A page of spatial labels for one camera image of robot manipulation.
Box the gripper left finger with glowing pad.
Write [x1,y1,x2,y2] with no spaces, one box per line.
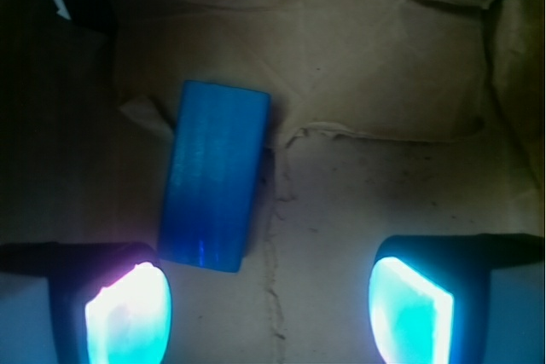
[1,242,171,363]

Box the blue rectangular block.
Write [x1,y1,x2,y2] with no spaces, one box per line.
[158,81,270,273]

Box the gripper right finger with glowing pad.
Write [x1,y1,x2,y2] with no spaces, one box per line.
[368,234,545,363]

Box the brown paper bag tray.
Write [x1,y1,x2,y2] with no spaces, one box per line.
[1,0,545,363]

